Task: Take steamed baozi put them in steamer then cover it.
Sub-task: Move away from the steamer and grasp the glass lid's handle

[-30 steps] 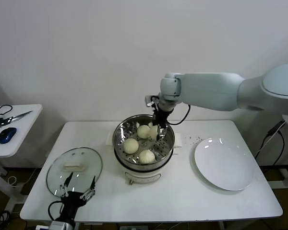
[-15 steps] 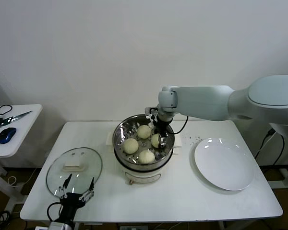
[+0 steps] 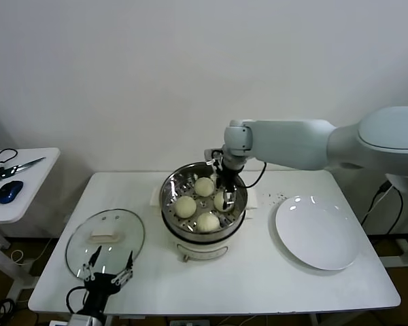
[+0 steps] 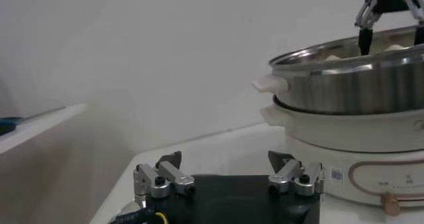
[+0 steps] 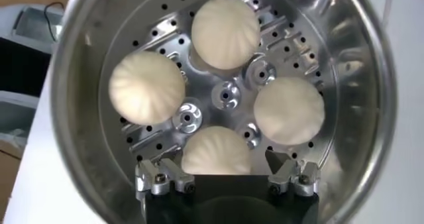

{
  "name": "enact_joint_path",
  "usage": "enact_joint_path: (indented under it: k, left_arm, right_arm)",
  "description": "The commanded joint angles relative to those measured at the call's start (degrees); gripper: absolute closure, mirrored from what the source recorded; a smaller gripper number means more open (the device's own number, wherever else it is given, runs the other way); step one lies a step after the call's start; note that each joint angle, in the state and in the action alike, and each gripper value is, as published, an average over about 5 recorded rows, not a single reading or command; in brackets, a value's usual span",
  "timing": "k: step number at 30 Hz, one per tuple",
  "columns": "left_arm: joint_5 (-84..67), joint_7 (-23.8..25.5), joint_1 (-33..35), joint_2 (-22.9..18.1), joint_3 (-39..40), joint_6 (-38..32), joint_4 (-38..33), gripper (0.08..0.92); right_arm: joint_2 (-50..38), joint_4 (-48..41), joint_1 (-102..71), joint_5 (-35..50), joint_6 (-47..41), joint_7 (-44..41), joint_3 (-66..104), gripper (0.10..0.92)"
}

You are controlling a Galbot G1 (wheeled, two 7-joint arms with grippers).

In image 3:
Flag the white side table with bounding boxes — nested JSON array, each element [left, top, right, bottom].
[[0, 147, 61, 300]]

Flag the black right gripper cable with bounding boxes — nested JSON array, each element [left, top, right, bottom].
[[239, 161, 267, 189]]

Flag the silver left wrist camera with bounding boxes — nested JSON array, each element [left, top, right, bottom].
[[49, 314, 89, 326]]

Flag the round glass pot lid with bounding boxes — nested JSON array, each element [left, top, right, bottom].
[[65, 209, 146, 278]]

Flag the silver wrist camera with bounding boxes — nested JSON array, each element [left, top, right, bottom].
[[203, 148, 224, 168], [49, 314, 89, 326]]

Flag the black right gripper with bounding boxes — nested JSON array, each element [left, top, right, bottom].
[[214, 159, 242, 211]]

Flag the white coiled cable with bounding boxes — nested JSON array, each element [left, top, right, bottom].
[[10, 237, 55, 266]]

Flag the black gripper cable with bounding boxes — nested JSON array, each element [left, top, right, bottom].
[[239, 161, 267, 189], [66, 286, 89, 315]]

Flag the black power adapter with cable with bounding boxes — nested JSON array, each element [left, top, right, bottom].
[[360, 181, 405, 235]]

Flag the blue computer mouse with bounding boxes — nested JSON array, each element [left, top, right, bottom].
[[0, 181, 24, 204]]

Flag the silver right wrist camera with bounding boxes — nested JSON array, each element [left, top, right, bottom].
[[203, 148, 224, 168]]

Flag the white round plate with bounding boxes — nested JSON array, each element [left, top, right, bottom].
[[275, 195, 361, 272]]

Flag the perforated steel steamer basket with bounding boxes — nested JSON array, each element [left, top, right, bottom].
[[150, 162, 258, 238]]

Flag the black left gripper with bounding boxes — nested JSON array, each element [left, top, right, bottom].
[[76, 246, 135, 316]]

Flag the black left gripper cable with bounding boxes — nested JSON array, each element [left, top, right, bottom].
[[66, 286, 89, 315]]

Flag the white steamed baozi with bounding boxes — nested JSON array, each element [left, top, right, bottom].
[[197, 212, 221, 234], [213, 190, 236, 212], [194, 177, 215, 198], [174, 196, 198, 219]]

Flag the black handled scissors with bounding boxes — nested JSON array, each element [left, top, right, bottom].
[[0, 148, 48, 181]]

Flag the white electric cooker pot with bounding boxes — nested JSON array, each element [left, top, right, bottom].
[[151, 195, 258, 264]]

